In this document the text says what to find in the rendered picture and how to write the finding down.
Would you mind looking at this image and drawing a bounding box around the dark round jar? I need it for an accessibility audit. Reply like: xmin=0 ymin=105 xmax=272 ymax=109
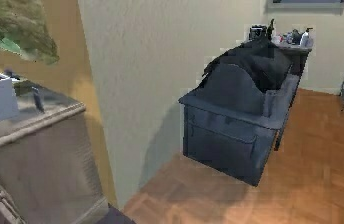
xmin=289 ymin=29 xmax=302 ymax=45

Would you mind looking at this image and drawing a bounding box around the green house plant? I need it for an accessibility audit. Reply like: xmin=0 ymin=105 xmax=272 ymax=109
xmin=0 ymin=0 xmax=60 ymax=80

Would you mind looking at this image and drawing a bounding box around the dark bottle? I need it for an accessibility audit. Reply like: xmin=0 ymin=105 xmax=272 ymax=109
xmin=267 ymin=18 xmax=276 ymax=40

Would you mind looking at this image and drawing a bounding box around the grey wooden cabinet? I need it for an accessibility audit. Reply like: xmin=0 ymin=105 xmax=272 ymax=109
xmin=0 ymin=79 xmax=110 ymax=224

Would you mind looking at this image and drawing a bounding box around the black box appliance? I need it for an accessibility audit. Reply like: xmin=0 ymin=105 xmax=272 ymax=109
xmin=249 ymin=25 xmax=268 ymax=42

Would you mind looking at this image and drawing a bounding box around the white spray bottle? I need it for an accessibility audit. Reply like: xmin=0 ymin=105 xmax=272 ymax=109
xmin=299 ymin=27 xmax=314 ymax=48

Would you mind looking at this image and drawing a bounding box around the dark blue sofa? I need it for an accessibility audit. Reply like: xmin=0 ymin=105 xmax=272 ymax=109
xmin=178 ymin=63 xmax=302 ymax=187

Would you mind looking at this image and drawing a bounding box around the small dark upright object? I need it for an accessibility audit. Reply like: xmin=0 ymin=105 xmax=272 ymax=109
xmin=31 ymin=86 xmax=46 ymax=114

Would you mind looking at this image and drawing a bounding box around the dark side table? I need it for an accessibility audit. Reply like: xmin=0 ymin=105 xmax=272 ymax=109
xmin=277 ymin=41 xmax=313 ymax=78

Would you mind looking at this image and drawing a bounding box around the black cushion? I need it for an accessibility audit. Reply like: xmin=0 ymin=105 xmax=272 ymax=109
xmin=201 ymin=39 xmax=294 ymax=94

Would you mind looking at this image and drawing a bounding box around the framed wall picture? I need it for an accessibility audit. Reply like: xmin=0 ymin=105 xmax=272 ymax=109
xmin=267 ymin=0 xmax=344 ymax=10

